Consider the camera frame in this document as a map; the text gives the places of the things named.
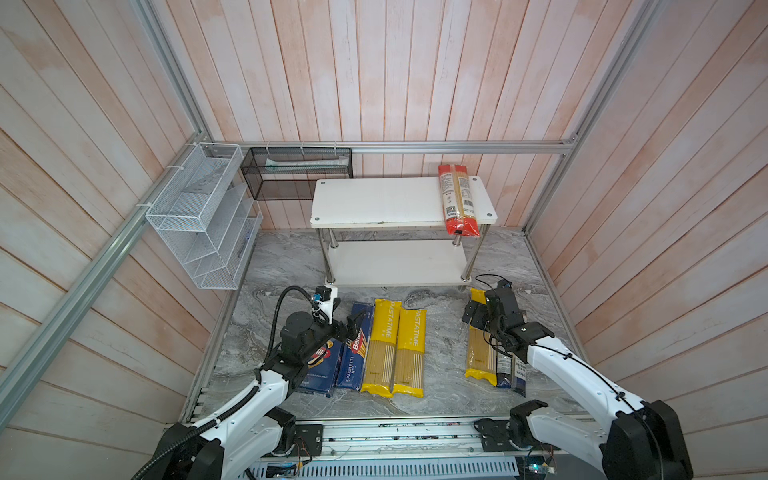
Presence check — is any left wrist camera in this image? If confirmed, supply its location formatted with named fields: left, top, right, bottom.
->
left=312, top=285, right=340, bottom=324

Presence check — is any yellow Pastatime spaghetti bag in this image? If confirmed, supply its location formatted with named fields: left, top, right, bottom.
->
left=465, top=288, right=497, bottom=387
left=393, top=309, right=427, bottom=398
left=361, top=299, right=402, bottom=398

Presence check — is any red spaghetti bag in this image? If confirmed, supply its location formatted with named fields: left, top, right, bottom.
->
left=438, top=164, right=480, bottom=237

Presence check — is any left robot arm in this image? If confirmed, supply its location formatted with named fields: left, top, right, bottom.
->
left=133, top=285, right=362, bottom=479

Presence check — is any white two-tier shelf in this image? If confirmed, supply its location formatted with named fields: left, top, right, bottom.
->
left=310, top=176, right=498, bottom=288

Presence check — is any blue Barilla spaghetti box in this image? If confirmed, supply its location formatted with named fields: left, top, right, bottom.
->
left=335, top=302, right=374, bottom=391

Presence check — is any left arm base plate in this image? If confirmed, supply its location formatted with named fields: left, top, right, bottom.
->
left=267, top=423, right=324, bottom=458

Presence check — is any dark blue spaghetti bag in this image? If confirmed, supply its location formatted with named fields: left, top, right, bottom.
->
left=496, top=353, right=527, bottom=397

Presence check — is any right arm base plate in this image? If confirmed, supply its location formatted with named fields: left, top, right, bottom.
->
left=473, top=418, right=551, bottom=453

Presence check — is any white wire mesh organizer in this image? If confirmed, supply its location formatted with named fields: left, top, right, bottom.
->
left=146, top=143, right=263, bottom=290

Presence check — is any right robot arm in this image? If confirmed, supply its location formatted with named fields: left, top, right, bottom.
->
left=462, top=281, right=694, bottom=479

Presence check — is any black mesh wall basket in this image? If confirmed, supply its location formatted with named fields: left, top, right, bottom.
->
left=240, top=146, right=354, bottom=201

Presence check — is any aluminium mounting rail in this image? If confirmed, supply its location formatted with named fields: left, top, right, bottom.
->
left=149, top=413, right=652, bottom=466

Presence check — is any blue Barilla rigatoni box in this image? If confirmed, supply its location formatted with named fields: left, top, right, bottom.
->
left=297, top=339, right=344, bottom=397

